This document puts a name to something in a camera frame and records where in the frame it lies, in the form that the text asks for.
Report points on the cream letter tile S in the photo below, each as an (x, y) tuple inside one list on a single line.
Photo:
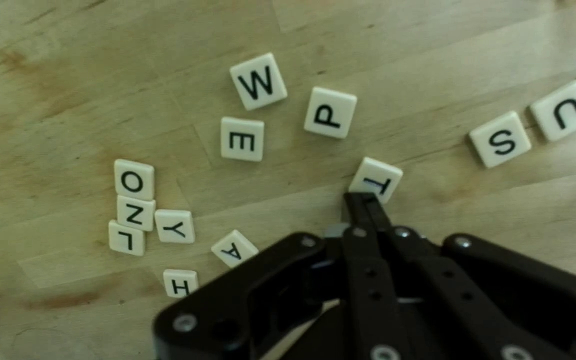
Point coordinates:
[(501, 139)]

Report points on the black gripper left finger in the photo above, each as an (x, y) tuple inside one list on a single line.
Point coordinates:
[(361, 280)]

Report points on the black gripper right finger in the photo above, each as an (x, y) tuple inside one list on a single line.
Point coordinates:
[(448, 292)]

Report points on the cream letter tile L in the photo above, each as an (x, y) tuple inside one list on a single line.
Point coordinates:
[(126, 238)]

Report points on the cream letter tile H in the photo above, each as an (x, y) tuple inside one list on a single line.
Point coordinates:
[(180, 282)]

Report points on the cream letter tile P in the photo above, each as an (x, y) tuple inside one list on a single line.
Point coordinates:
[(330, 112)]

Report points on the cream letter tile A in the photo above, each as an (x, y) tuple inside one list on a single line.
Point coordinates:
[(235, 248)]

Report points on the cream letter tile E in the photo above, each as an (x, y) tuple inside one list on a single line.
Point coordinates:
[(242, 139)]

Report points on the cream letter tile O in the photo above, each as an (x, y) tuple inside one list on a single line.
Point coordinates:
[(135, 179)]

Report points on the cream letter tile N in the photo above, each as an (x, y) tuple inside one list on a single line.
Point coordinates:
[(135, 212)]

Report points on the cream letter tile Y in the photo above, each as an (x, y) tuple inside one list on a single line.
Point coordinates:
[(175, 227)]

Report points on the cream letter tile T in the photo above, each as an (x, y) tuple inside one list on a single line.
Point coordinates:
[(378, 175)]

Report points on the cream letter tile W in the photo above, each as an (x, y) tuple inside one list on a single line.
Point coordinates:
[(259, 80)]

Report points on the cream letter tile U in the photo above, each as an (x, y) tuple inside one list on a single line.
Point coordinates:
[(563, 111)]

